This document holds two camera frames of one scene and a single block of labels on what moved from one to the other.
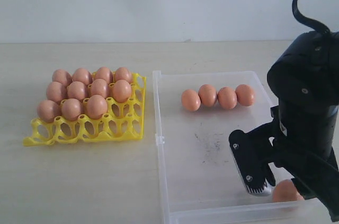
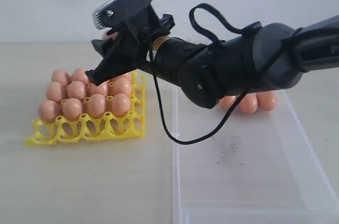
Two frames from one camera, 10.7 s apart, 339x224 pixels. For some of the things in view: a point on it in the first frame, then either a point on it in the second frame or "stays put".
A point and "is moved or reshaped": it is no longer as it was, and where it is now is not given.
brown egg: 245,95 is moved or reshaped
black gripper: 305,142 → 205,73
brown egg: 82,75 stays put
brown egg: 285,191 → 121,105
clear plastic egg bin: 199,180 is moved or reshaped
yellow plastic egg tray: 123,121 stays put
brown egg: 62,76 stays put
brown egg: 207,94 is moved or reshaped
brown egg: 47,110 stays put
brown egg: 122,90 stays put
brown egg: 99,87 stays put
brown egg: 97,106 stays put
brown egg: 190,100 → 113,36
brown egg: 56,91 stays put
